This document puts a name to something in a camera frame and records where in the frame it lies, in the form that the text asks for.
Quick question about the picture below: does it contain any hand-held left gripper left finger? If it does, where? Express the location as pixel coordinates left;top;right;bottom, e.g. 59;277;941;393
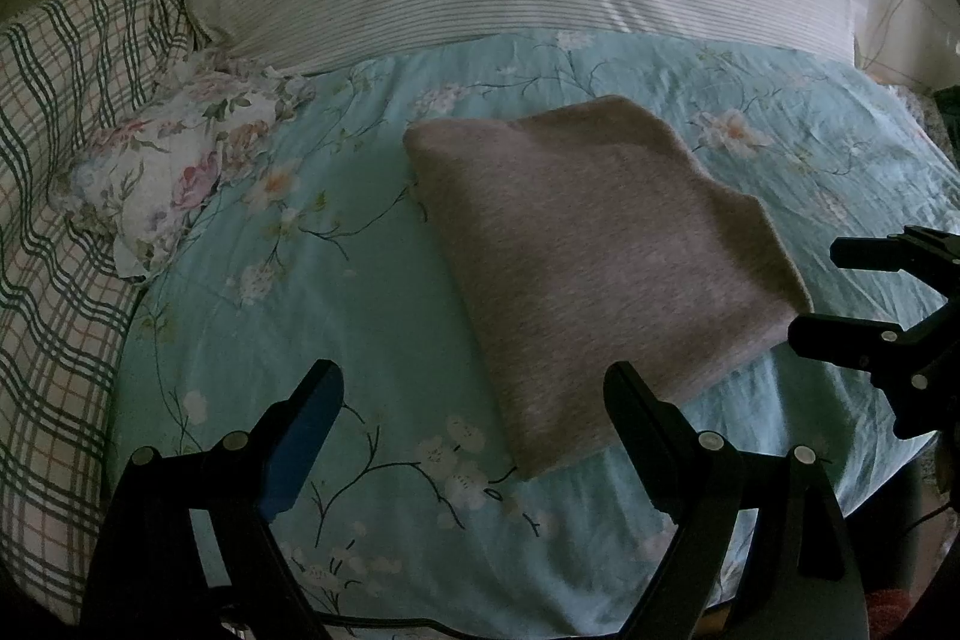
81;359;346;640

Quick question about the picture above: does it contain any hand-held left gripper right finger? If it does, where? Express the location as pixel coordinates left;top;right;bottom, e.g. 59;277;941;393
603;361;872;640

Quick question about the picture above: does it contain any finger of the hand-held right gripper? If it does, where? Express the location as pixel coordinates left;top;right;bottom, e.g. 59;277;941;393
829;224;960;298
787;301;960;440

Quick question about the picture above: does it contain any grey knit garment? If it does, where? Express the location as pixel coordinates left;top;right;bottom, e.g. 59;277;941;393
403;94;815;483

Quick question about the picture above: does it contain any teal floral bed sheet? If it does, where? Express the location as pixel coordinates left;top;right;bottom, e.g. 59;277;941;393
105;26;960;633

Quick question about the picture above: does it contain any white floral pillow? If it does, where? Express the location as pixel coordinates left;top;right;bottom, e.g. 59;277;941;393
49;47;317;290

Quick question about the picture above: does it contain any green plaid blanket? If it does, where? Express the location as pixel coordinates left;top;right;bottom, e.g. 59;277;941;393
0;0;215;627

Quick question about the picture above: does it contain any thin wall cable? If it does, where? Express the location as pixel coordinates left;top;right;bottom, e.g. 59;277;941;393
855;0;960;86

